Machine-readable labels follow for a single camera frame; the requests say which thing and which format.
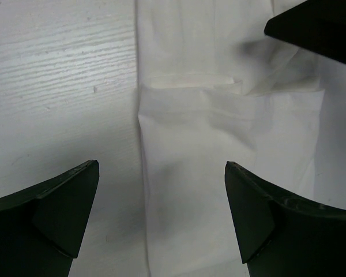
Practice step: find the white red print t-shirt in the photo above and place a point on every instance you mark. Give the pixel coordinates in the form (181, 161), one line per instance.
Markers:
(215, 89)

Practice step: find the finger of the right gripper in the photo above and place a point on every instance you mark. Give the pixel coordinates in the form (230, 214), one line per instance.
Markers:
(318, 26)

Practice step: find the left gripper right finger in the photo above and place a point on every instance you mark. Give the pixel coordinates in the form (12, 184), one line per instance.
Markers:
(280, 233)

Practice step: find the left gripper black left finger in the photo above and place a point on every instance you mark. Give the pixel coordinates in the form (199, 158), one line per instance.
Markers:
(42, 226)

